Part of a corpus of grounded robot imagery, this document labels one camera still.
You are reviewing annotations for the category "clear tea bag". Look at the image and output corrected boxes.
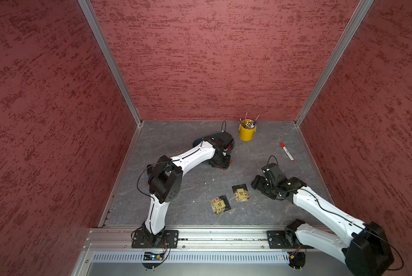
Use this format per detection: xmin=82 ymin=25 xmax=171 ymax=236
xmin=232 ymin=184 xmax=250 ymax=202
xmin=211 ymin=195 xmax=231 ymax=215

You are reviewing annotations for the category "aluminium corner profile left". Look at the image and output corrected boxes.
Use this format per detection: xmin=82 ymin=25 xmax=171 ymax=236
xmin=78 ymin=0 xmax=142 ymax=127

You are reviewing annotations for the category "aluminium front rail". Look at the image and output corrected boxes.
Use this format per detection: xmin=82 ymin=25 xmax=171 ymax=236
xmin=83 ymin=227 xmax=363 ymax=252

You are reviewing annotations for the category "aluminium corner profile right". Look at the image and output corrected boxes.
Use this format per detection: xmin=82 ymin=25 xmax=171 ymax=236
xmin=295 ymin=0 xmax=374 ymax=128

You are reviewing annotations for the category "yellow metal pencil bucket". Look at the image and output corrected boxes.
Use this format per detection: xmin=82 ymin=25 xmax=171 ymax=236
xmin=239 ymin=119 xmax=257 ymax=141

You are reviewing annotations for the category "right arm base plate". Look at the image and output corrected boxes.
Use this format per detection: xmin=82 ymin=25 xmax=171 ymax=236
xmin=266 ymin=230 xmax=313 ymax=250

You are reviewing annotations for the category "aluminium corner profile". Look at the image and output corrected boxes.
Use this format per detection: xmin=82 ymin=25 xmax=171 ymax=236
xmin=295 ymin=0 xmax=374 ymax=128
xmin=78 ymin=0 xmax=142 ymax=127

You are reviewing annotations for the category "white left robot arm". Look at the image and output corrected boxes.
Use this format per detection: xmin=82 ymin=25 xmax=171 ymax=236
xmin=143 ymin=131 xmax=235 ymax=242

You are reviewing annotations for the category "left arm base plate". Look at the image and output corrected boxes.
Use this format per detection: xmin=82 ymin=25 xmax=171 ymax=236
xmin=131 ymin=228 xmax=178 ymax=249

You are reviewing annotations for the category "teal plastic storage box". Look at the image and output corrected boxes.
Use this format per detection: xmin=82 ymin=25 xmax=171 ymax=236
xmin=192 ymin=132 xmax=235 ymax=152

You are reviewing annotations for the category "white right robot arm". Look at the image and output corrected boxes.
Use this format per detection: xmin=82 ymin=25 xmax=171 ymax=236
xmin=251 ymin=163 xmax=395 ymax=276

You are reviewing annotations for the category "red white marker pen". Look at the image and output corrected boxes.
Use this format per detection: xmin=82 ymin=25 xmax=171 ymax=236
xmin=280 ymin=143 xmax=295 ymax=162

